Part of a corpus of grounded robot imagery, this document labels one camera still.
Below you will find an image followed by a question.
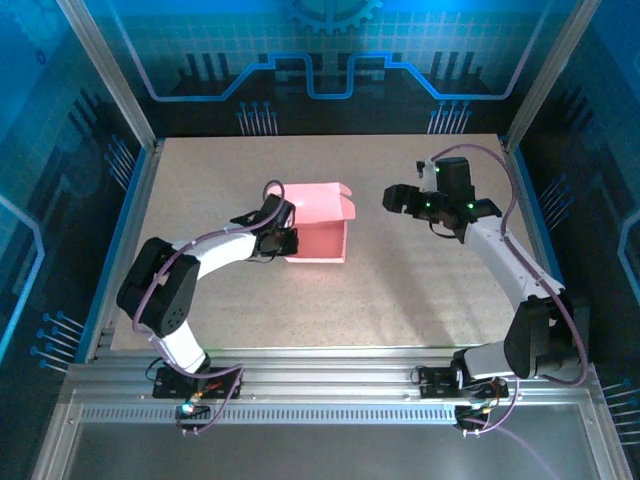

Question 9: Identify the pink paper box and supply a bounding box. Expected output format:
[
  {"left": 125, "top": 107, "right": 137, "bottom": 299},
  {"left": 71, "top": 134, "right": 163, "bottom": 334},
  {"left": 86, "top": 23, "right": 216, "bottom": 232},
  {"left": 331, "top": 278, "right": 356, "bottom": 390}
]
[{"left": 267, "top": 182, "right": 357, "bottom": 265}]

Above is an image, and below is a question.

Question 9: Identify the blue table edge strip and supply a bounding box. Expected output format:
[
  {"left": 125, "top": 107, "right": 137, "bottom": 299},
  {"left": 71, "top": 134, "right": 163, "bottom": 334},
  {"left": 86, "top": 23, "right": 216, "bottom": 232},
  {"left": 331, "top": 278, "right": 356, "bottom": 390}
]
[
  {"left": 511, "top": 146, "right": 591, "bottom": 363},
  {"left": 73, "top": 146, "right": 152, "bottom": 363}
]

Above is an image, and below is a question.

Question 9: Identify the aluminium mounting beam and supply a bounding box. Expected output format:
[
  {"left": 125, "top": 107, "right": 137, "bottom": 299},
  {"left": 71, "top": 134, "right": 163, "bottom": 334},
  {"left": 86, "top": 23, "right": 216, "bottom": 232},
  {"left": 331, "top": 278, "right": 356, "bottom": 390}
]
[{"left": 58, "top": 344, "right": 609, "bottom": 406}]

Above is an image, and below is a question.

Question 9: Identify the slotted aluminium strip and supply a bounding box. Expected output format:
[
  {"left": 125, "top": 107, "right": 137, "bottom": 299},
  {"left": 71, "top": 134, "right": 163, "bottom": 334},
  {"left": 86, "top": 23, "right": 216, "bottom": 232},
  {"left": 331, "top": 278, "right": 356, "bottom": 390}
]
[{"left": 79, "top": 405, "right": 459, "bottom": 425}]

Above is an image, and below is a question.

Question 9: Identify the small black connector board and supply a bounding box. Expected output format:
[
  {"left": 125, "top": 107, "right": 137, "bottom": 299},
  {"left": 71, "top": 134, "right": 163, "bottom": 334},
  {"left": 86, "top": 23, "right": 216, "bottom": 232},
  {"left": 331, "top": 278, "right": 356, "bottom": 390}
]
[
  {"left": 453, "top": 404, "right": 496, "bottom": 427},
  {"left": 174, "top": 402, "right": 212, "bottom": 420}
]

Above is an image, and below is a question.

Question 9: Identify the grey metal sheet panel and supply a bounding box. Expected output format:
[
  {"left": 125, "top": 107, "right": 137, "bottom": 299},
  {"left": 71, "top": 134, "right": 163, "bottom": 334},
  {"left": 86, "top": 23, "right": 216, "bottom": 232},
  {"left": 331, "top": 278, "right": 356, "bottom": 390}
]
[{"left": 64, "top": 424, "right": 601, "bottom": 480}]

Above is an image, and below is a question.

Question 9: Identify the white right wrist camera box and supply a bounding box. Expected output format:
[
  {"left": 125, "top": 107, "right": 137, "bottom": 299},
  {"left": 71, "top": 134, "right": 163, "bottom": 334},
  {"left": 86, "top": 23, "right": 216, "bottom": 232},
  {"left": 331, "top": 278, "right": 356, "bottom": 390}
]
[{"left": 415, "top": 156, "right": 438, "bottom": 193}]

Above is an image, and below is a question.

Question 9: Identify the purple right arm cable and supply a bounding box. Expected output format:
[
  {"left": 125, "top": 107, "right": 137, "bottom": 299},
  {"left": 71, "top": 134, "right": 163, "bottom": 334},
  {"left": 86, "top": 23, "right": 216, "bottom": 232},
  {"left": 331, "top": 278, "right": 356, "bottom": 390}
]
[{"left": 432, "top": 143, "right": 591, "bottom": 437}]

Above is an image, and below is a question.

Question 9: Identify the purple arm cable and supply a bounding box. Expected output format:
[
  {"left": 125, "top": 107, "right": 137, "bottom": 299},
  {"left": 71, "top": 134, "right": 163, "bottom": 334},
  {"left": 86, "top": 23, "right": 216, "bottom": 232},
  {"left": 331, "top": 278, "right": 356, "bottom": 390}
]
[
  {"left": 432, "top": 143, "right": 591, "bottom": 437},
  {"left": 132, "top": 180, "right": 287, "bottom": 437}
]

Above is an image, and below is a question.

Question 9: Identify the aluminium side rail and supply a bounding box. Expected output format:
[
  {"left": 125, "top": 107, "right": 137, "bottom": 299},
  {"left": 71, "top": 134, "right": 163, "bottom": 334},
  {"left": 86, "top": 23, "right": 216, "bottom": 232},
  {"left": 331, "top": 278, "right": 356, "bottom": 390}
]
[
  {"left": 83, "top": 138, "right": 166, "bottom": 364},
  {"left": 499, "top": 137, "right": 577, "bottom": 362}
]

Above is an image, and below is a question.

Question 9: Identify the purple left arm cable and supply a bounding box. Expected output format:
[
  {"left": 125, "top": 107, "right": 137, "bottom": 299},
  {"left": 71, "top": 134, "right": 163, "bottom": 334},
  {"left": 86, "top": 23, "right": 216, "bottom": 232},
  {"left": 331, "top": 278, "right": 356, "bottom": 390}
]
[{"left": 132, "top": 180, "right": 287, "bottom": 437}]

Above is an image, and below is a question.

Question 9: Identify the aluminium frame post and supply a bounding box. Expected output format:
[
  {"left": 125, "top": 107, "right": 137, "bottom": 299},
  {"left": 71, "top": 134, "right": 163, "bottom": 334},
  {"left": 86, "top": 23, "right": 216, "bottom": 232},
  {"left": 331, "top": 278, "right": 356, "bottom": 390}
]
[
  {"left": 503, "top": 0, "right": 600, "bottom": 151},
  {"left": 55, "top": 0, "right": 160, "bottom": 151}
]

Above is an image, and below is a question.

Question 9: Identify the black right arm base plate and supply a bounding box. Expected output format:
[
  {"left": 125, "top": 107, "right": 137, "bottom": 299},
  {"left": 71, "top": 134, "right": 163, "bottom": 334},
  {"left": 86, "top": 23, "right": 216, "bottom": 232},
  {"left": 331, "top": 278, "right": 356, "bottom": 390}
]
[{"left": 418, "top": 367, "right": 507, "bottom": 400}]

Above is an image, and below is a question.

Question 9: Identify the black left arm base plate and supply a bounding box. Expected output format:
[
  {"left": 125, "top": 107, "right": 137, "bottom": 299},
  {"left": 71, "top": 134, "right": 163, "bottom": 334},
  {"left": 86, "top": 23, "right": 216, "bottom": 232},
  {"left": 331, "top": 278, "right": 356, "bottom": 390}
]
[{"left": 152, "top": 367, "right": 242, "bottom": 400}]

